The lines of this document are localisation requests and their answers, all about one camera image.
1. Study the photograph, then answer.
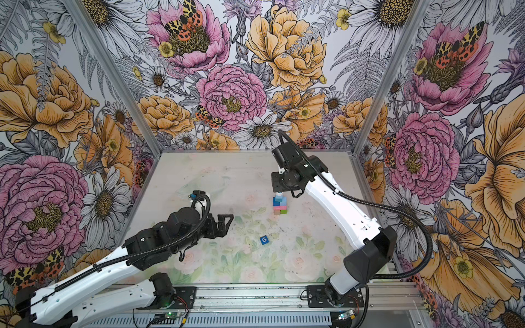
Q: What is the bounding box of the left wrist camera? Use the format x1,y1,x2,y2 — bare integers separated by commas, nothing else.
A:
189,190,211,202

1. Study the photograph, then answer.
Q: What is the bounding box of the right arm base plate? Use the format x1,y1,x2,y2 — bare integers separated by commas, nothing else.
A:
306,285,364,309

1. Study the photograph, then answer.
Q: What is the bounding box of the blue letter G block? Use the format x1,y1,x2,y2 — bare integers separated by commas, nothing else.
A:
260,235,269,245

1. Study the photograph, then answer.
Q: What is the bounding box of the black corrugated left cable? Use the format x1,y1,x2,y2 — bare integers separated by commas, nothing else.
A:
52,193,212,292

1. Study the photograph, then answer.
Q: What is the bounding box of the black corrugated right cable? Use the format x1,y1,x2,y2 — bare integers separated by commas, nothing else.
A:
277,129,433,280

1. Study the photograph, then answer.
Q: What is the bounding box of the black corrugated cable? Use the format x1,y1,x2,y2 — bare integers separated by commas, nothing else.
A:
52,193,212,292
277,129,433,280

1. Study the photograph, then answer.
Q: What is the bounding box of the aluminium corner post right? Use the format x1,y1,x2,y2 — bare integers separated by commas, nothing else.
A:
352,0,431,156

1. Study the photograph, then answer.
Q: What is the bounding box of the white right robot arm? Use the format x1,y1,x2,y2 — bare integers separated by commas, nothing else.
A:
272,142,397,305

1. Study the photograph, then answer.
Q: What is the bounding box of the grey vented cable duct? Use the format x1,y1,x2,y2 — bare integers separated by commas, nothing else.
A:
88,312,332,327

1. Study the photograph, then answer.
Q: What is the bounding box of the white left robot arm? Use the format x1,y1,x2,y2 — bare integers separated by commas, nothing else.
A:
16,207,234,327

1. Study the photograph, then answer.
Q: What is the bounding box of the aluminium front rail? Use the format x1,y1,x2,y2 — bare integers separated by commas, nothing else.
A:
174,282,423,313

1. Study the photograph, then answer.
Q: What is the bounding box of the green circuit board right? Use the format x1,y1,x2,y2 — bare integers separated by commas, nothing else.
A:
338,310,355,321

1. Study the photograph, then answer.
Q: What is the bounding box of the aluminium corner post left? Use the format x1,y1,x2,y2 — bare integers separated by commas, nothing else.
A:
64,1,162,159

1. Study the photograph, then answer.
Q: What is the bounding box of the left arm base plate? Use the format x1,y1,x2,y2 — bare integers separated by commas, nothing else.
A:
154,286,197,310

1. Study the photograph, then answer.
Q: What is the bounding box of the aluminium corner post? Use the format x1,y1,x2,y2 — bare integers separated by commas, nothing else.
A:
64,1,162,159
352,0,431,156

